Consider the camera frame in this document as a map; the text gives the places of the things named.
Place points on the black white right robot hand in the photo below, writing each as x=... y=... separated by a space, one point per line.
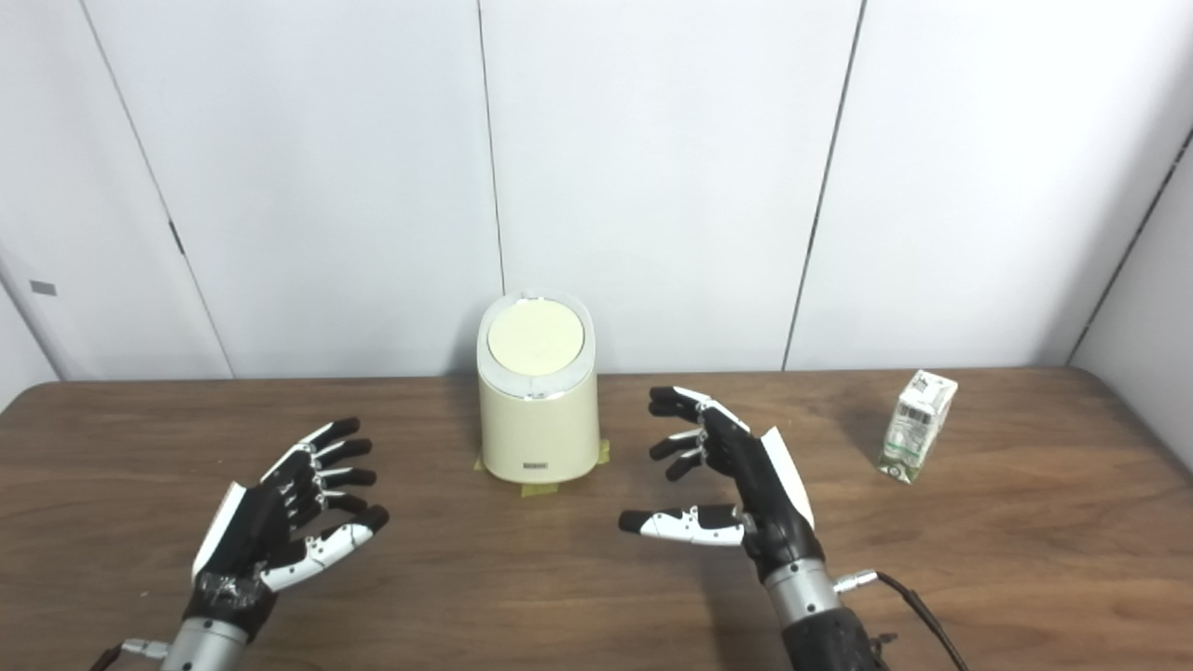
x=769 y=503

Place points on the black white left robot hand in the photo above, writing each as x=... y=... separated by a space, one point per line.
x=252 y=531

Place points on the white green milk carton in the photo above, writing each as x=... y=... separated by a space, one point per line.
x=915 y=429

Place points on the cream round bin lid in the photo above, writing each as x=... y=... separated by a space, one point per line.
x=536 y=337

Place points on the cream-colored round bin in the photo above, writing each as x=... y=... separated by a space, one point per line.
x=539 y=429

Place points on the black wall panel hinge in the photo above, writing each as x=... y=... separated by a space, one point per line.
x=176 y=238

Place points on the small grey wall label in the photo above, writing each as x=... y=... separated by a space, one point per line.
x=43 y=288

